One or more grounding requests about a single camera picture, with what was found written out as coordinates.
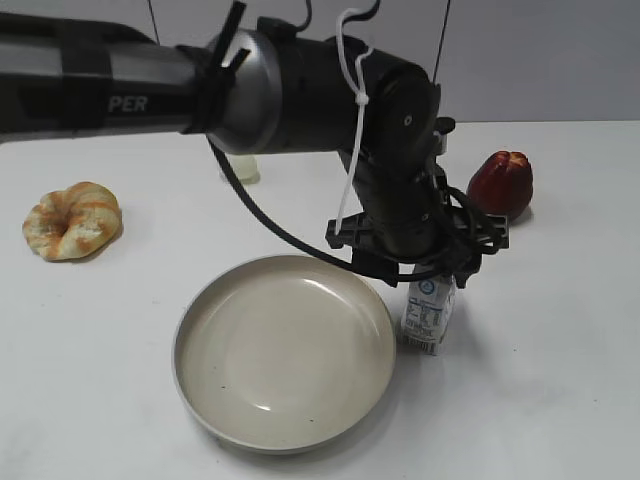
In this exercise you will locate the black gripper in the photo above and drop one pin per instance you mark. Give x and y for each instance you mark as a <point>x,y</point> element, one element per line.
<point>416,227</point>

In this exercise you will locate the white blue milk carton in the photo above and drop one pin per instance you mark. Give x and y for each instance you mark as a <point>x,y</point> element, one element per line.
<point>427,312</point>

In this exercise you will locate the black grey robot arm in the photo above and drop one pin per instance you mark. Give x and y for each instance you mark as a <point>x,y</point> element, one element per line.
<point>264,91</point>

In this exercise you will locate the beige round plate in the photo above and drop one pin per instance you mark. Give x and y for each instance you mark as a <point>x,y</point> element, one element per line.
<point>283,354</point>

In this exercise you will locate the dark red apple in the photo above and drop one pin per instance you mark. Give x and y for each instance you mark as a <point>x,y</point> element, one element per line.
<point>503,185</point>

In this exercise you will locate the white zip tie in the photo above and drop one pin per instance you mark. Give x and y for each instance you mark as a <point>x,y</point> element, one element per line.
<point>353,74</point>

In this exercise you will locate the white peeled egg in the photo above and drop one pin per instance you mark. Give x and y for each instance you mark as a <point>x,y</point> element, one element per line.
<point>244,168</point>

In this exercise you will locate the twisted bread roll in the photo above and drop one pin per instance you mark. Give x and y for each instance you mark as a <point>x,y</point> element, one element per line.
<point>73,223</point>

